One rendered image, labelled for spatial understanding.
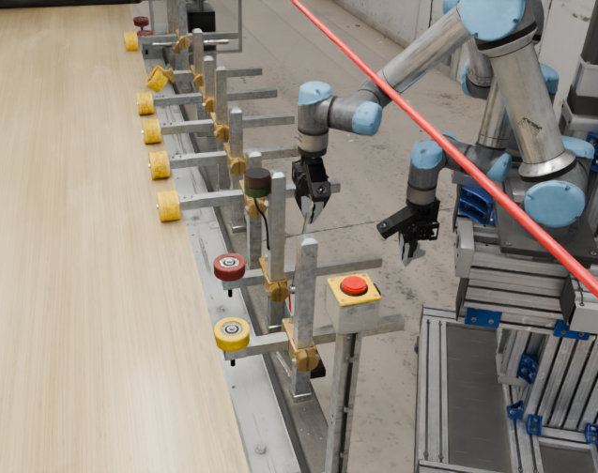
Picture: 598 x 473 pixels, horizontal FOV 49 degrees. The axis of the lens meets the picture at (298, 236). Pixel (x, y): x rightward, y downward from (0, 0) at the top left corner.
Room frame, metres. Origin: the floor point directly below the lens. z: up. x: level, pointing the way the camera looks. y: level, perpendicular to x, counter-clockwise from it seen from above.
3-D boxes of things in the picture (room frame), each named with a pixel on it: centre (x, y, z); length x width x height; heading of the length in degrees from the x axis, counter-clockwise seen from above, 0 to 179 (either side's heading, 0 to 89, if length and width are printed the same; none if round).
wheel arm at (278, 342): (1.16, -0.05, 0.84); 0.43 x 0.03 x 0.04; 107
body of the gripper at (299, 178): (1.46, -0.02, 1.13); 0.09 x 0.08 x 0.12; 17
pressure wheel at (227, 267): (1.36, 0.17, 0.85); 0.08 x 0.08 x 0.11
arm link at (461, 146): (1.58, -0.38, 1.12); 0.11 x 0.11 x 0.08; 60
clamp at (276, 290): (1.37, 0.06, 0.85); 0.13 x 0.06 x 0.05; 17
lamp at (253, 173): (1.34, 0.10, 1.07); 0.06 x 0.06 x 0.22; 17
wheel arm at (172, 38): (3.07, 0.56, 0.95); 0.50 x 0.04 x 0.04; 107
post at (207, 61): (2.31, 0.35, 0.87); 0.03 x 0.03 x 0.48; 17
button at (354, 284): (0.86, -0.09, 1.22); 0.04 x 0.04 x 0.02
